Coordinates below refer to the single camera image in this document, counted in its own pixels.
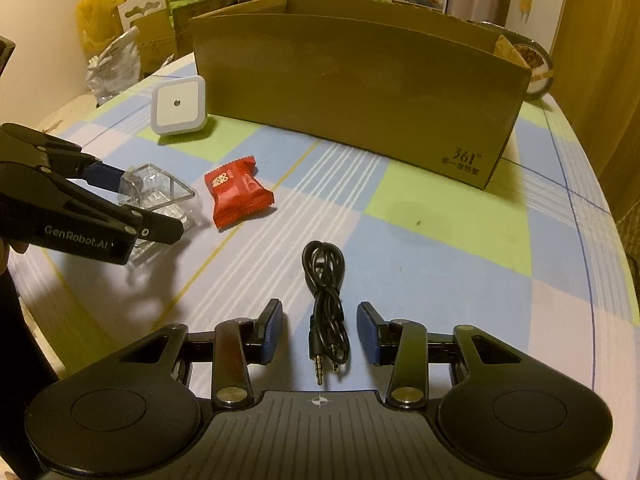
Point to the crumpled silver plastic bag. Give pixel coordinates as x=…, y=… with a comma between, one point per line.
x=112, y=67

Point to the white square night light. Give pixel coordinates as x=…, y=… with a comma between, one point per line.
x=177, y=105

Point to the checked cloth desktop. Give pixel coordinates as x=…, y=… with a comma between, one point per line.
x=450, y=260

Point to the clear plastic packaging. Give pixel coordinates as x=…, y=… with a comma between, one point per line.
x=160, y=190

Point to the yellow plastic bag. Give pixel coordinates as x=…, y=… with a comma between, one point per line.
x=100, y=5

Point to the person's left hand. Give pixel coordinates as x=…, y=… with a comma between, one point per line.
x=17, y=247

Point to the small cardboard carton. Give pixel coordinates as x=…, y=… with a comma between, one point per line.
x=155, y=42

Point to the dark round tin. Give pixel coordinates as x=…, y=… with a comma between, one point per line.
x=539, y=70

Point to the brown cardboard box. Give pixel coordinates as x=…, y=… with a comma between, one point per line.
x=350, y=90

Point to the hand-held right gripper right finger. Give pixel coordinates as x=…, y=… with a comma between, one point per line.
x=367, y=332

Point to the gold curtain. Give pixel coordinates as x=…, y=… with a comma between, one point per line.
x=600, y=60

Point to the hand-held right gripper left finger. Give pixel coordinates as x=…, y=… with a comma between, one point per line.
x=271, y=332

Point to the brown paper bag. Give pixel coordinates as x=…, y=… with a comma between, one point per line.
x=187, y=27

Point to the red candy packet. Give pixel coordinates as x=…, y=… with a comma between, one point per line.
x=237, y=195

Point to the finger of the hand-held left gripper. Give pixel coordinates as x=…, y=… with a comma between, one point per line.
x=102, y=175
x=157, y=227

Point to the white carved chair back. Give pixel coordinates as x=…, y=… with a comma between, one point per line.
x=142, y=7

